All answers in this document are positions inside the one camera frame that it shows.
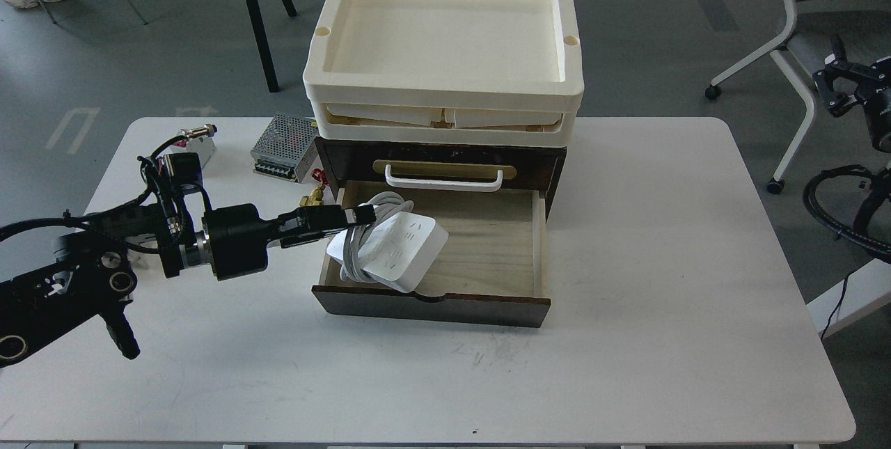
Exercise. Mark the brass valve red handle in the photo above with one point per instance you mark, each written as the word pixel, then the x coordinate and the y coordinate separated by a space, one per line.
pixel 315 198

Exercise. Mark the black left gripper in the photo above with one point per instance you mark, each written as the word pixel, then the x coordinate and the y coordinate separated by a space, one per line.
pixel 234 239

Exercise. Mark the white power strip with cable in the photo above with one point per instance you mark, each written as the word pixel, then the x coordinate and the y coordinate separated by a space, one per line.
pixel 396 250

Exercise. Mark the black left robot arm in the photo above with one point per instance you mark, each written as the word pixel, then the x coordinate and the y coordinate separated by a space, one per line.
pixel 92 276

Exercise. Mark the open wooden drawer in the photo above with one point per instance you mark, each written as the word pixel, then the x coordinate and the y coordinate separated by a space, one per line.
pixel 489 272

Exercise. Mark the white red circuit breaker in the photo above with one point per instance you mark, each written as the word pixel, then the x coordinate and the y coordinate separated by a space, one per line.
pixel 202 145

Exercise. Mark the cream plastic tray lower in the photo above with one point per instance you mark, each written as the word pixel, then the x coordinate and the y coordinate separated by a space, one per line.
pixel 377 122

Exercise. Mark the metal mesh power supply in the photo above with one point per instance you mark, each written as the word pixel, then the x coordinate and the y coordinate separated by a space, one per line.
pixel 286 149

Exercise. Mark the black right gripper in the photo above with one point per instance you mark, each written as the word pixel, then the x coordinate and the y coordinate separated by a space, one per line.
pixel 878 111

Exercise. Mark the cream plastic tray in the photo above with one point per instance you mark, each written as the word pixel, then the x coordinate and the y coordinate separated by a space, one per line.
pixel 377 122
pixel 448 54

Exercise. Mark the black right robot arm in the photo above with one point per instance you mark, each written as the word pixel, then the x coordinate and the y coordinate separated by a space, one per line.
pixel 842 85

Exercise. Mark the dark wooden cabinet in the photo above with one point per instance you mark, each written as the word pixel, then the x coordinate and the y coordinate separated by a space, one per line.
pixel 496 182

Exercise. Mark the cream plastic tray top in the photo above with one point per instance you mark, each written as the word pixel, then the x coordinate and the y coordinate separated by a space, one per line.
pixel 448 54

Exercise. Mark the white office chair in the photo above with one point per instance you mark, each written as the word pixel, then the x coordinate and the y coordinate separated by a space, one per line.
pixel 801 48

